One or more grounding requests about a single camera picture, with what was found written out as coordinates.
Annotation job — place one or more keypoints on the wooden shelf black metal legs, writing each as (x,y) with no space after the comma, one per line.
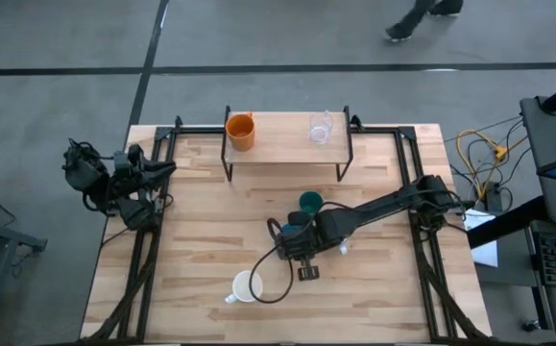
(287,144)

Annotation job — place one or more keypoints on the clear glass cup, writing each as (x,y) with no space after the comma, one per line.
(320,130)

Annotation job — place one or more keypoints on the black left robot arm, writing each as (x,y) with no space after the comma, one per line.
(83,170)

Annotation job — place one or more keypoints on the person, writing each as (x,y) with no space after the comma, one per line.
(412,21)

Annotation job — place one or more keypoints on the grey cabinet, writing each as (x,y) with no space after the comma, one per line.
(553,130)

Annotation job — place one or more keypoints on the black power strip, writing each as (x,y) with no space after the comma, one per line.
(497,196)

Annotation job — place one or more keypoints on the black metal table frame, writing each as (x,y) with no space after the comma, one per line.
(196,130)

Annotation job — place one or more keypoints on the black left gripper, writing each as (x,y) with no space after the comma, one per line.
(136,170)

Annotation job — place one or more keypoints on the dark grey desk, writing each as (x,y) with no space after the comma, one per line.
(508,274)

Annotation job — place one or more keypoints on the white paper sheet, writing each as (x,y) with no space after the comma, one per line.
(486,252)

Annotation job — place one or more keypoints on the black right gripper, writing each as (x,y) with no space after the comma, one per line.
(301,242)

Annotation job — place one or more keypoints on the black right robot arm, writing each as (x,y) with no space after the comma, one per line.
(378,206)

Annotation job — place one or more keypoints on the light blue faceted mug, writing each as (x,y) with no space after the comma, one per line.
(289,229)

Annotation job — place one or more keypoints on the white ribbed mug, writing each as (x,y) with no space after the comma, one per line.
(241,287)

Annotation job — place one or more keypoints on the dark green cup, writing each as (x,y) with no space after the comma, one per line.
(312,201)

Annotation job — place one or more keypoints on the orange mug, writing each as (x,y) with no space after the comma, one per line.
(240,132)

